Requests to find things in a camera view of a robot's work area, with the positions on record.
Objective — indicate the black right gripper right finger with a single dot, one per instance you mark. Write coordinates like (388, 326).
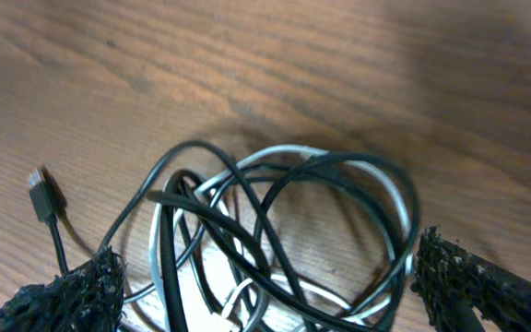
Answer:
(461, 290)

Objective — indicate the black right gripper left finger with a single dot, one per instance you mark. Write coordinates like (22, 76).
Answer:
(87, 298)

